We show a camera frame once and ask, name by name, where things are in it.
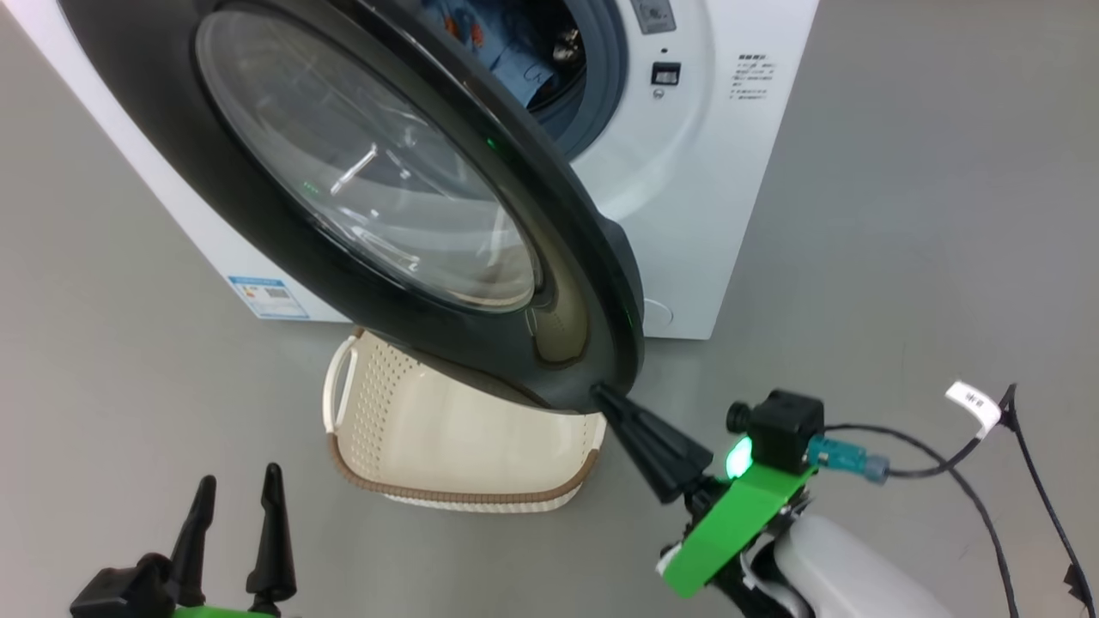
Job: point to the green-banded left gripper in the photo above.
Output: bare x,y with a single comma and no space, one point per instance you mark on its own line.
223,613

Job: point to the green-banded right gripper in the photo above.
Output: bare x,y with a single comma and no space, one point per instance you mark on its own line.
738,524

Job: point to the black round glass washer door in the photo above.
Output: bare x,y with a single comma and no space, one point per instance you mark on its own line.
258,232

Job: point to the cream perforated laundry basket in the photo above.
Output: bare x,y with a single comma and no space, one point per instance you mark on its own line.
429,438

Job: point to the white front-load washing machine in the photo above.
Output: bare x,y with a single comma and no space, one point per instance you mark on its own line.
704,197

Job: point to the black door latch socket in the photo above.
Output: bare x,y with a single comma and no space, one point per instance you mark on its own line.
665,74

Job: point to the blue energy label sticker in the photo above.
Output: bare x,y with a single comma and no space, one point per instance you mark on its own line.
269,297

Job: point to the grey warning label strip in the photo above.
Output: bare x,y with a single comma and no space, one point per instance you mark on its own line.
654,15

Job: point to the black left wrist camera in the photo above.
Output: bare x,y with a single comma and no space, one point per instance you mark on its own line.
120,592

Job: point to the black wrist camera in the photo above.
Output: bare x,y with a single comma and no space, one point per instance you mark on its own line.
120,592
786,425

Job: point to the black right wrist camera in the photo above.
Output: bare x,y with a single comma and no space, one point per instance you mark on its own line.
786,425

